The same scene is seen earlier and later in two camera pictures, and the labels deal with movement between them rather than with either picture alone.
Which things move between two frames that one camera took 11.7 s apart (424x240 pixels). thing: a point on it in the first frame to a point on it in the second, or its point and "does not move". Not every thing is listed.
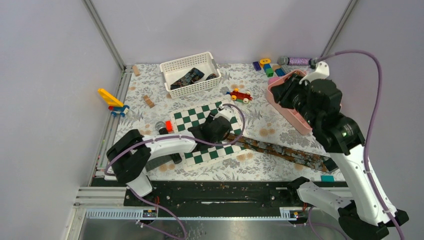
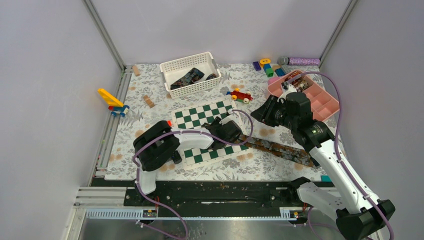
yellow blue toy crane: [115, 106] does not move
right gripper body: [294, 95] to [275, 113]
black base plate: [217, 195] does not move
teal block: [327, 178] does not move
